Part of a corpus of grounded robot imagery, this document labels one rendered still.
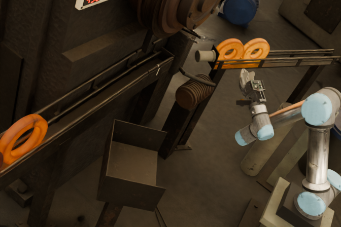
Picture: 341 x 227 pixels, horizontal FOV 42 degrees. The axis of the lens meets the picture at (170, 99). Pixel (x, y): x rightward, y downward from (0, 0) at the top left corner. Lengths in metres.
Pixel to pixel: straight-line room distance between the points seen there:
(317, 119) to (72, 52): 0.98
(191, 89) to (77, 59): 0.80
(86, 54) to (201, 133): 1.39
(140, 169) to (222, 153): 1.19
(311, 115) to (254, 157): 0.88
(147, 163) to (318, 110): 0.70
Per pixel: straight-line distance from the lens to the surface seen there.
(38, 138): 1.58
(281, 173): 2.73
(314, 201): 2.02
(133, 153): 1.71
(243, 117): 3.15
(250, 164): 2.72
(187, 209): 2.43
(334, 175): 2.18
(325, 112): 1.85
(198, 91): 2.25
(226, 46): 2.24
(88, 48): 1.66
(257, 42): 2.33
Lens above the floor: 1.85
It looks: 38 degrees down
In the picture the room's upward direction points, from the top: 25 degrees clockwise
